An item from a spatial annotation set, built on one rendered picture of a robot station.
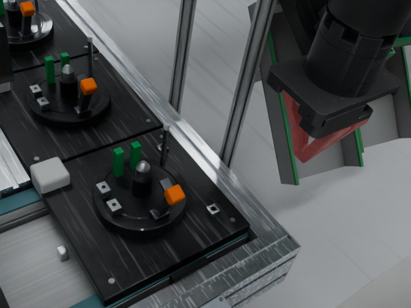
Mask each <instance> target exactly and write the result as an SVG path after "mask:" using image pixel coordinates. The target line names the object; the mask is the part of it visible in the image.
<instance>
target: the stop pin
mask: <svg viewBox="0 0 411 308"><path fill-rule="evenodd" d="M57 256H58V257H59V259H60V261H61V262H64V261H66V260H68V259H69V252H68V250H67V248H66V246H65V245H62V246H59V247H57Z"/></svg>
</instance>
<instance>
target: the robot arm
mask: <svg viewBox="0 0 411 308"><path fill-rule="evenodd" d="M410 13H411V0H329V1H328V4H327V7H326V9H325V12H324V15H323V17H322V20H321V22H320V25H319V28H318V30H317V33H316V36H315V38H314V41H313V44H312V45H311V49H310V51H309V53H308V55H305V56H301V57H298V58H295V59H291V60H287V61H285V62H281V63H278V64H275V65H271V66H270V68H269V70H268V73H267V77H266V79H265V82H266V83H267V84H268V85H269V86H270V87H271V88H272V89H273V90H274V91H275V92H276V93H280V92H282V94H283V98H284V102H285V105H286V109H287V113H288V116H289V120H290V123H291V130H292V143H293V150H294V155H295V156H296V157H297V158H298V159H299V160H300V161H301V162H302V163H305V162H307V161H309V160H310V159H311V158H313V157H315V156H316V155H318V154H319V153H320V152H322V151H324V150H325V149H327V148H328V147H329V146H331V145H333V144H334V143H335V142H338V141H339V140H340V139H342V138H343V137H345V136H347V135H348V134H350V133H351V132H353V131H355V130H356V129H357V128H359V127H361V126H362V125H364V124H365V123H367V122H368V120H369V118H370V116H371V115H372V113H373V110H372V108H371V107H370V106H369V105H368V104H367V103H369V102H371V101H374V100H376V99H378V98H381V97H384V96H386V95H388V94H392V96H394V97H395V96H396V94H397V93H398V91H399V89H400V88H401V86H402V81H401V80H400V79H399V78H397V77H396V76H395V75H394V74H392V73H391V72H389V71H388V70H387V69H386V68H384V67H383V65H384V63H385V61H386V59H387V57H388V55H389V53H390V51H391V49H392V47H393V45H394V43H395V41H396V40H397V38H398V36H399V34H400V32H401V30H402V28H403V27H404V25H405V22H406V21H407V19H408V17H409V15H410ZM309 136H311V137H312V138H314V139H315V140H313V141H312V143H310V145H308V139H309Z"/></svg>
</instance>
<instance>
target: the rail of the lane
mask: <svg viewBox="0 0 411 308"><path fill-rule="evenodd" d="M300 248H301V245H300V244H299V243H298V242H297V241H296V239H295V238H294V237H293V236H292V235H291V234H290V233H289V232H288V231H287V230H286V229H285V228H284V227H283V225H280V226H278V227H276V228H274V229H273V230H271V231H269V232H267V233H265V234H263V235H261V236H260V237H258V238H256V239H254V240H253V241H250V242H249V243H247V244H245V245H243V246H241V247H239V248H238V249H236V250H234V251H232V252H230V253H228V254H226V255H225V256H223V257H221V258H219V259H218V260H216V261H214V262H212V263H210V264H209V260H208V258H207V257H206V256H205V257H203V258H200V259H199V260H197V261H195V262H193V263H191V264H189V265H188V266H186V267H184V268H182V269H180V270H178V271H176V272H175V273H172V274H171V275H170V276H169V283H170V284H171V285H170V286H168V287H166V288H164V289H162V290H160V291H158V292H156V293H155V294H153V295H151V296H149V297H148V298H146V299H144V300H142V301H140V302H138V303H136V304H135V305H133V306H131V307H129V308H199V307H201V306H203V305H204V304H206V303H208V302H209V301H211V300H213V299H215V298H216V297H218V296H220V295H223V296H224V298H225V299H226V301H227V302H228V303H229V304H230V306H231V307H232V308H241V307H242V306H244V305H245V304H247V303H249V302H250V301H252V300H254V299H255V298H257V297H258V296H260V295H261V294H263V293H265V292H266V291H268V290H270V289H271V288H273V287H274V286H276V285H278V284H279V283H281V282H282V281H283V280H284V279H285V277H286V275H287V273H288V271H289V269H290V267H291V266H292V264H293V262H294V260H295V258H296V256H297V254H298V252H299V250H300Z"/></svg>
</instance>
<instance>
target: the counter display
mask: <svg viewBox="0 0 411 308"><path fill-rule="evenodd" d="M12 81H14V77H13V70H12V63H11V58H10V51H9V44H8V39H7V32H6V28H5V26H4V27H0V84H4V83H9V82H12Z"/></svg>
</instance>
